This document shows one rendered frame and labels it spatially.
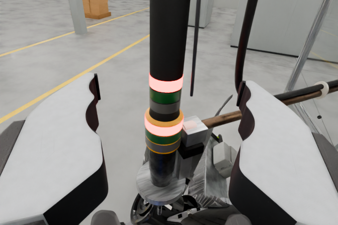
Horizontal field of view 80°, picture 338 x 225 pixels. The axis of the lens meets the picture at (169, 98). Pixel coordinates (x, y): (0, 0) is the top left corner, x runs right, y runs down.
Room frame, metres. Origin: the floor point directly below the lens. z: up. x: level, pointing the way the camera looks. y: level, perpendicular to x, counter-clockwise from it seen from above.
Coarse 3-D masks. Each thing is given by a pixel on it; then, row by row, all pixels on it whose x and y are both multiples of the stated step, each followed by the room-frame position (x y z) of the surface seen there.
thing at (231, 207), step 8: (208, 208) 0.24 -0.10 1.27; (216, 208) 0.23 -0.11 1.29; (224, 208) 0.23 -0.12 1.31; (232, 208) 0.22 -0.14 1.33; (192, 216) 0.21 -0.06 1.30; (200, 216) 0.21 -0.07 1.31; (208, 216) 0.20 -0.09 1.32; (216, 216) 0.19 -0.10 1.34; (224, 216) 0.19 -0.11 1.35; (184, 224) 0.19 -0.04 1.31; (192, 224) 0.19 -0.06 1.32; (200, 224) 0.18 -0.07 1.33; (208, 224) 0.18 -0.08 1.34; (216, 224) 0.17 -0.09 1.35; (224, 224) 0.17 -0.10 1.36
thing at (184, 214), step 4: (192, 208) 0.27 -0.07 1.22; (200, 208) 0.26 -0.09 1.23; (204, 208) 0.26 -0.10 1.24; (184, 212) 0.26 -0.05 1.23; (172, 216) 0.24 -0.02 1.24; (176, 216) 0.24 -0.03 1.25; (184, 216) 0.23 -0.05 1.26; (168, 220) 0.22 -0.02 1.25; (172, 220) 0.22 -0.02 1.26; (176, 220) 0.22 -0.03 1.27; (180, 220) 0.21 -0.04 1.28
